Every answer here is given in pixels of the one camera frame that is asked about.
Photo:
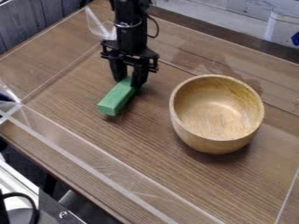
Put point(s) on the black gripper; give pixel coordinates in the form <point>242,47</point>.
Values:
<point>128,51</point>

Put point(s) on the green rectangular block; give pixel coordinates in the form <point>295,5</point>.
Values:
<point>116,98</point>

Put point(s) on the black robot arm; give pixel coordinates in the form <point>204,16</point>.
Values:
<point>129,12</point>

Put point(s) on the brown wooden bowl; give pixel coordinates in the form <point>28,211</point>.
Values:
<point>216,112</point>

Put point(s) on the clear acrylic front barrier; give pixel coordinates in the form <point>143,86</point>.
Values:
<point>116,187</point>

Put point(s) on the white container in background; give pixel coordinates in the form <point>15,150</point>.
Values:
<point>282,26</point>

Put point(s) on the blue object at right edge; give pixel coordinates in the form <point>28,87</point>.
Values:
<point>295,39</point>

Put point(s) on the clear acrylic corner bracket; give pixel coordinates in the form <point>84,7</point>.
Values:
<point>103,29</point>

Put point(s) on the grey metal bracket with screw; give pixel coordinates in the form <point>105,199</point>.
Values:
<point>33,214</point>

